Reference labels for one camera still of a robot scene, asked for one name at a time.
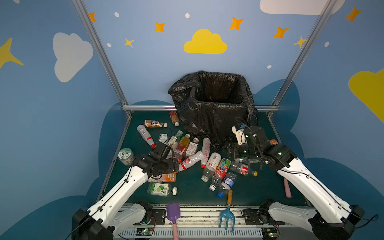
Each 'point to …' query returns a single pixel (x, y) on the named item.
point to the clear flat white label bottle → (188, 136)
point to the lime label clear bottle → (161, 189)
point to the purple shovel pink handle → (173, 211)
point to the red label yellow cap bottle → (242, 169)
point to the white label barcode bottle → (212, 164)
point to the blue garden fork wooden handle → (228, 214)
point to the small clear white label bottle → (163, 137)
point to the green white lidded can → (126, 156)
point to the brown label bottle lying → (154, 124)
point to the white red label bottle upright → (206, 149)
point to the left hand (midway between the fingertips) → (173, 168)
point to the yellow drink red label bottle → (181, 146)
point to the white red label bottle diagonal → (198, 156)
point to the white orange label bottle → (273, 142)
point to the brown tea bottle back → (174, 118)
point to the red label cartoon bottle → (220, 172)
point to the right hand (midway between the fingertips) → (229, 143)
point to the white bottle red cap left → (144, 134)
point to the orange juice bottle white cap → (170, 177)
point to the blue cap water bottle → (227, 183)
